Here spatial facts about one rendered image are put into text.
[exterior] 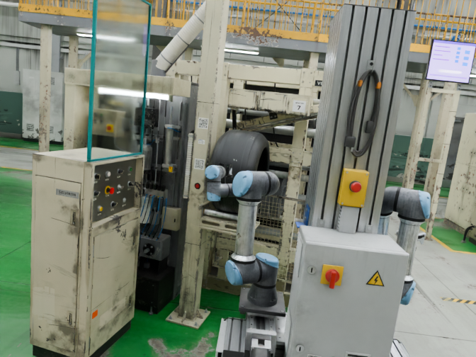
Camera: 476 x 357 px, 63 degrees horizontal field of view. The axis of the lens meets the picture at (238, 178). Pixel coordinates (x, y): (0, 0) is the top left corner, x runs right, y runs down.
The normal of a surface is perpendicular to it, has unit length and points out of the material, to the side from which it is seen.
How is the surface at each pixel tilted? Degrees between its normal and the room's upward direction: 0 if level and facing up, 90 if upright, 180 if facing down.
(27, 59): 90
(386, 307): 91
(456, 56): 90
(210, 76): 90
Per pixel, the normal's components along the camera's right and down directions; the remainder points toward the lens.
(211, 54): -0.28, 0.14
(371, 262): -0.05, 0.17
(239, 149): -0.15, -0.51
